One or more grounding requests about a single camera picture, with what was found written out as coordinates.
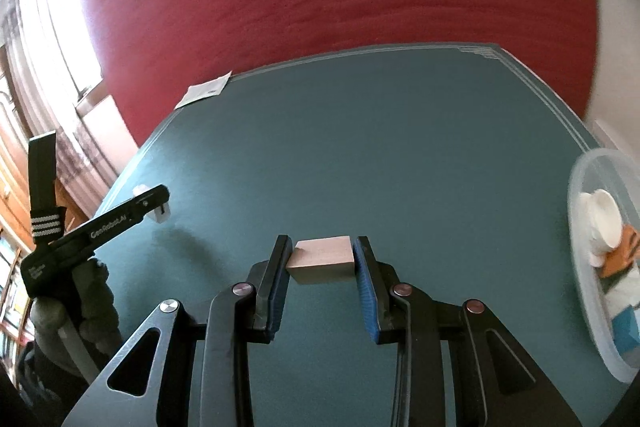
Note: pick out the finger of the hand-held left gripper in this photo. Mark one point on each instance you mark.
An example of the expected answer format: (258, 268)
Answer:
(150, 203)

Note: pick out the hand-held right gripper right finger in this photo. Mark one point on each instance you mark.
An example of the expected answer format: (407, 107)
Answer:
(365, 287)

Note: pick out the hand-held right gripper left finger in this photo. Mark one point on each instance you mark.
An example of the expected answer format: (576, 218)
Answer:
(281, 287)

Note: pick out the small white block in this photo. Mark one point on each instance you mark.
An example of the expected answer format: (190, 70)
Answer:
(161, 213)

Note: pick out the beige wooden block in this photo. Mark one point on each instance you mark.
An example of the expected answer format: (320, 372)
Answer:
(320, 259)

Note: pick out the clear plastic container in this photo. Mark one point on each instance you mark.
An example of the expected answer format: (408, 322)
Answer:
(582, 297)

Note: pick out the white cup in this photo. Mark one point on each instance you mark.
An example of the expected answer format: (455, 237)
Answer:
(602, 219)

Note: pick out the orange striped wooden block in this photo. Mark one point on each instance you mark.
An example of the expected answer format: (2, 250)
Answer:
(625, 252)

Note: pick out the large white striped triangular block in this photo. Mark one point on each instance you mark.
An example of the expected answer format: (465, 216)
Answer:
(627, 289)

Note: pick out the blue block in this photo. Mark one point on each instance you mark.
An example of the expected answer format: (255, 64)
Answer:
(629, 329)

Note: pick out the person's left hand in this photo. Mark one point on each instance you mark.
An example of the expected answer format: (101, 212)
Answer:
(95, 302)

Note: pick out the bookshelf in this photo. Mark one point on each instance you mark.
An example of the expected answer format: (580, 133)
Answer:
(10, 287)

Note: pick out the patterned curtain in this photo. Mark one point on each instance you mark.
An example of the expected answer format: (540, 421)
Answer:
(75, 152)

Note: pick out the white paper card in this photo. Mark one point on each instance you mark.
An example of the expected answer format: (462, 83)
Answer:
(205, 89)

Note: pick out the bright window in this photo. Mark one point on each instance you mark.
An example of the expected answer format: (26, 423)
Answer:
(65, 17)

